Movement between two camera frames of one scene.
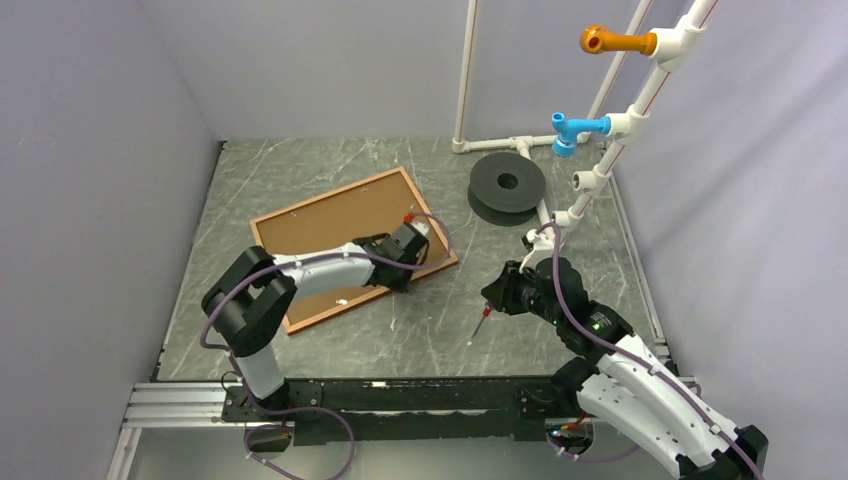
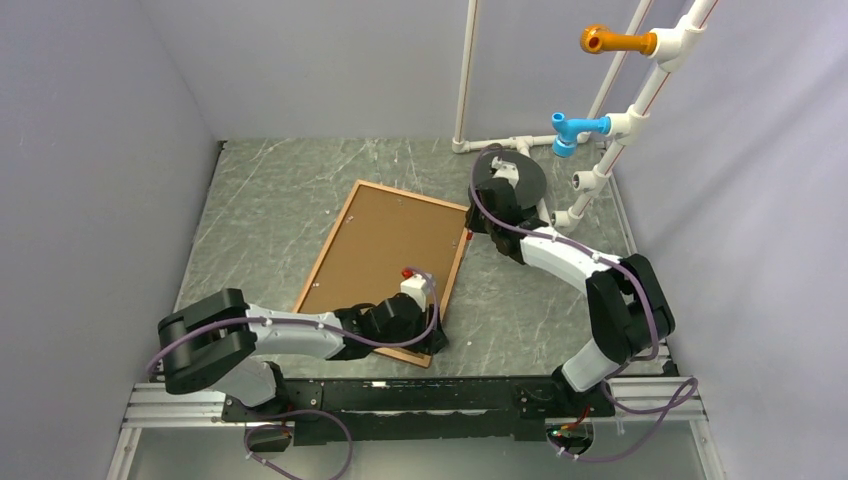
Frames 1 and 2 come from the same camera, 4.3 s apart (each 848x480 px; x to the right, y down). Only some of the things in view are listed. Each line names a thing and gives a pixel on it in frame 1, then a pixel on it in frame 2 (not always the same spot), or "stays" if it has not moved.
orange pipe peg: [598, 38] stays
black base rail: [347, 410] stays
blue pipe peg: [565, 143] stays
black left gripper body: [401, 281] → [417, 329]
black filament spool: [505, 189] stays
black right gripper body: [521, 293] → [478, 222]
